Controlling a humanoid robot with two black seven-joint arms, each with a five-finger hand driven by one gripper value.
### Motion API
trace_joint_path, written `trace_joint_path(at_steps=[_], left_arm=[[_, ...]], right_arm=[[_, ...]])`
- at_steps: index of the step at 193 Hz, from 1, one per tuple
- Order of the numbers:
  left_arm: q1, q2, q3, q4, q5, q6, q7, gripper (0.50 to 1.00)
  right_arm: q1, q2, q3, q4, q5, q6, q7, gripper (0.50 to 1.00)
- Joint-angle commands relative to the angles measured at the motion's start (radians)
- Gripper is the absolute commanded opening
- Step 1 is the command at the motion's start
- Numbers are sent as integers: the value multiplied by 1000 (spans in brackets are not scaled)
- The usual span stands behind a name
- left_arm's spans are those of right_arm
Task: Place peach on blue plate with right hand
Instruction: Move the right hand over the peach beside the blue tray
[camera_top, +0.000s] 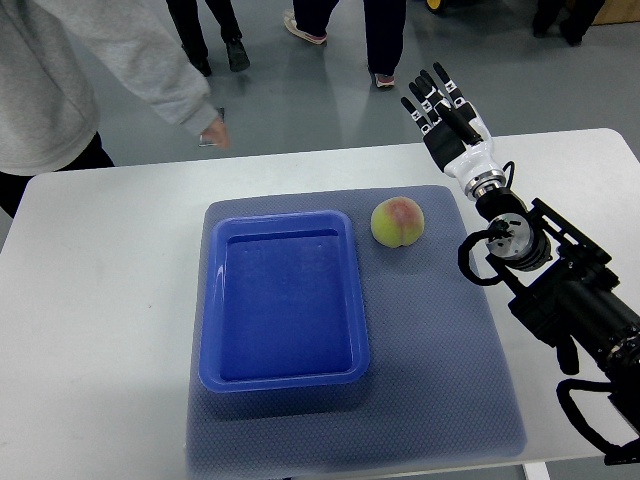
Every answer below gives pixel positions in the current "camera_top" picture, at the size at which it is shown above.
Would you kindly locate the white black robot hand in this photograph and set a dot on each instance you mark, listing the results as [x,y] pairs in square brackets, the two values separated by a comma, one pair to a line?
[454,133]

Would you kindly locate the bystander bare hand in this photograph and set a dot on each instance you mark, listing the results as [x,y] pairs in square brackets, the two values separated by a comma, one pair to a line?
[217,131]

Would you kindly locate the green red peach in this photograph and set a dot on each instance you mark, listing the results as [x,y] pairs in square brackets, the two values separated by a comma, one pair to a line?
[397,222]

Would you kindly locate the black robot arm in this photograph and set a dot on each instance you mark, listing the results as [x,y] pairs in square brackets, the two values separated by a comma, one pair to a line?
[563,294]

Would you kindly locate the lower metal floor plate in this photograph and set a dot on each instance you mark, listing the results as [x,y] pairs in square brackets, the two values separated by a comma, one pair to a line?
[206,142]

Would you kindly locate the yellow wheel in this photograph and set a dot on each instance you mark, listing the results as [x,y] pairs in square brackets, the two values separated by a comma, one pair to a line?
[436,6]

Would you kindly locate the person in grey hoodie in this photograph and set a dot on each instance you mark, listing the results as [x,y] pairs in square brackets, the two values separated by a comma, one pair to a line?
[49,113]

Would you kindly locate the person at top right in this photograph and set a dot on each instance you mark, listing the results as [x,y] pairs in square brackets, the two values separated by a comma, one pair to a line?
[574,27]

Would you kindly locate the blue plastic tray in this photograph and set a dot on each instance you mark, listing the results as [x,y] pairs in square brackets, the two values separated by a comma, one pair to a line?
[283,304]

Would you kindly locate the wooden box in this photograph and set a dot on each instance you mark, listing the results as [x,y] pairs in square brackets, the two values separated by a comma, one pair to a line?
[618,12]

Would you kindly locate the grey blue textured mat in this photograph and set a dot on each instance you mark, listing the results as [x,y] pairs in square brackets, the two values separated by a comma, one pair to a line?
[437,388]

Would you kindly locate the white table leg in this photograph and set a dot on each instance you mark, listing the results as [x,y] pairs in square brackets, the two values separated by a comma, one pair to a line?
[536,471]

